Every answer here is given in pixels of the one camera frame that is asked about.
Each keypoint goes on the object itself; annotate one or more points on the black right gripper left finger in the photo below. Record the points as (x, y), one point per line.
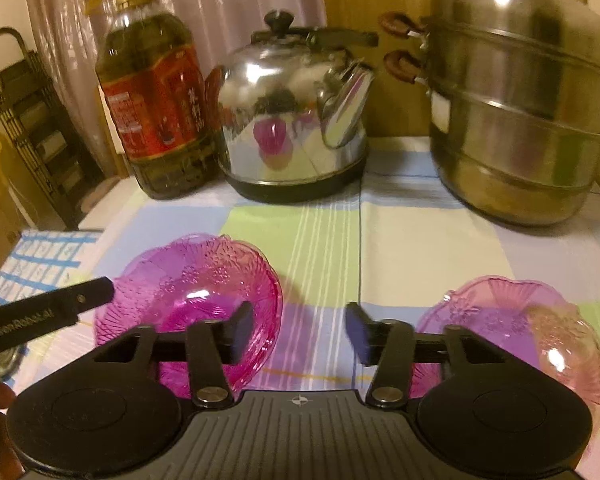
(205, 346)

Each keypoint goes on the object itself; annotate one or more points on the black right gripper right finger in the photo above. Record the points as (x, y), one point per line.
(393, 348)

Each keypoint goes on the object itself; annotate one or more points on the dark magenta glass dish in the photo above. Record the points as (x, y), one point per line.
(198, 277)

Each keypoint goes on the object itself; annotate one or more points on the light pink glass dish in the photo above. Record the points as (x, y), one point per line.
(530, 320)

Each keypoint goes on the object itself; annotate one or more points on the blue white checked cloth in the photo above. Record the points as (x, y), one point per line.
(44, 260)

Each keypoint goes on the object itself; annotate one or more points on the checked pastel tablecloth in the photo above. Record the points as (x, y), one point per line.
(396, 242)

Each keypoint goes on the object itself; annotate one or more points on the black folding rack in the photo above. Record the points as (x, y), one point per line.
(39, 127)

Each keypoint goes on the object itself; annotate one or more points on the stainless steel kettle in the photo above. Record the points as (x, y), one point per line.
(289, 108)

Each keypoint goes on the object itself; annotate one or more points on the cooking oil bottle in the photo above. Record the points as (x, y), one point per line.
(148, 69)

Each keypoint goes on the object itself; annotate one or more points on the stainless steel steamer pot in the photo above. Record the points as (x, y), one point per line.
(514, 92)

